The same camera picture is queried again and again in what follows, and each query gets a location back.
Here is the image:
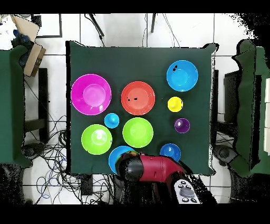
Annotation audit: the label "purple cup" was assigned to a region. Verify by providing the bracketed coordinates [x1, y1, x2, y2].
[174, 117, 190, 134]

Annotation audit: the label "orange bowl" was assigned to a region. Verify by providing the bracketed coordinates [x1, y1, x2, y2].
[120, 81, 156, 116]

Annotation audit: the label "green bowl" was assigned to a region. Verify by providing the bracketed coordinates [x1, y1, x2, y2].
[81, 124, 113, 155]
[122, 117, 154, 148]

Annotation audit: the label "light blue cup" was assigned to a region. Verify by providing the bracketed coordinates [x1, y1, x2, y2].
[103, 113, 120, 129]

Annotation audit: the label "yellow cup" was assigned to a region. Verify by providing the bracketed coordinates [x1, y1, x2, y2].
[167, 96, 184, 113]

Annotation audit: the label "pink bowl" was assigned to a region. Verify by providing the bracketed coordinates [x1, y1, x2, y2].
[70, 73, 112, 116]

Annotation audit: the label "small dark blue bowl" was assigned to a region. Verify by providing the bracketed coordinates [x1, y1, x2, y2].
[159, 143, 181, 162]

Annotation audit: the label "dark green table cloth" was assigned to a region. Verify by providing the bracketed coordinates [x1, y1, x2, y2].
[66, 40, 218, 176]

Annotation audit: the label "light blue bowl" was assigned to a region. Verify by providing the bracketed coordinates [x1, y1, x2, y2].
[108, 145, 140, 175]
[166, 60, 199, 92]

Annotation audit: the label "black tripod leg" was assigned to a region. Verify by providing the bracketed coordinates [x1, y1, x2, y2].
[84, 13, 105, 47]
[150, 13, 157, 33]

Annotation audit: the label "black metal stand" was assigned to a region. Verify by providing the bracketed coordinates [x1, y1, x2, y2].
[24, 68, 50, 144]
[210, 69, 241, 125]

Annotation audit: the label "green cloth side table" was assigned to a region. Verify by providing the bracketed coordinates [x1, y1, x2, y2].
[0, 45, 32, 169]
[232, 39, 270, 178]

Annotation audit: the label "brown cardboard box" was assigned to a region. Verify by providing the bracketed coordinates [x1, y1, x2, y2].
[23, 42, 46, 77]

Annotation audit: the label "brown cardboard sheet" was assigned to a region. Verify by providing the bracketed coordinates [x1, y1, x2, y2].
[10, 14, 40, 42]

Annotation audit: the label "tangled floor cables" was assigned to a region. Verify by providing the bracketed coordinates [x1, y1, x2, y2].
[23, 115, 114, 204]

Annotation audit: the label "black pedestal leg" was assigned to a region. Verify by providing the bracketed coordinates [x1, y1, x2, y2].
[22, 143, 46, 159]
[212, 145, 238, 167]

